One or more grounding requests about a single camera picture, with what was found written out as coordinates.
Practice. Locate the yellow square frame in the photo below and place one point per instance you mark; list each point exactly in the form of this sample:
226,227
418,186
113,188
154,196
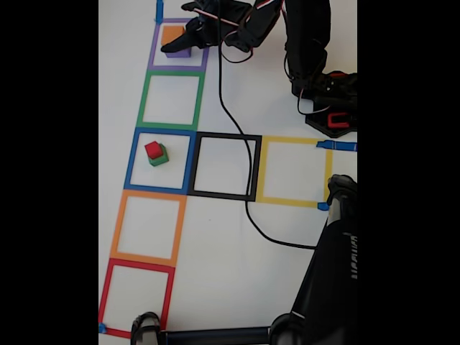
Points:
291,140

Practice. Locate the red square frame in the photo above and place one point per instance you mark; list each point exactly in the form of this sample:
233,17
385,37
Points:
140,266

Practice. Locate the purple block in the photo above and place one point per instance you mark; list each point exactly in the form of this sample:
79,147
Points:
178,54

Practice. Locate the green block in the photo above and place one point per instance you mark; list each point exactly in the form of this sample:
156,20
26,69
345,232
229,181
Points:
161,160

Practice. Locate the green square frame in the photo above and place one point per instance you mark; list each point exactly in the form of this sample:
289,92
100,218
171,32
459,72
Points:
169,73

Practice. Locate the orange square frame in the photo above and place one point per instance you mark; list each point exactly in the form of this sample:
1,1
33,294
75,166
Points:
151,195

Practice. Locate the blue tape strip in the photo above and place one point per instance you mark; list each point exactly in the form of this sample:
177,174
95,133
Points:
341,146
159,9

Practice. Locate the blue square frame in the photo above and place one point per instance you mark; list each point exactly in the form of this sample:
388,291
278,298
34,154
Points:
130,161

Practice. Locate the black square frame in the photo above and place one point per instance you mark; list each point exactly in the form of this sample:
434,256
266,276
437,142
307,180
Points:
226,136

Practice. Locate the orange block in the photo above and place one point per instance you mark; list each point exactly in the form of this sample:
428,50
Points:
170,34

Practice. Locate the purple square frame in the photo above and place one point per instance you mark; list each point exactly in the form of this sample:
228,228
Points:
178,68

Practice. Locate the small red cube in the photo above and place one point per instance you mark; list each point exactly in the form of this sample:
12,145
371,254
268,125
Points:
152,149

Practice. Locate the small blue tape piece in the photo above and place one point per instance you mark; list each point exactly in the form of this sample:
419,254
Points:
102,327
322,206

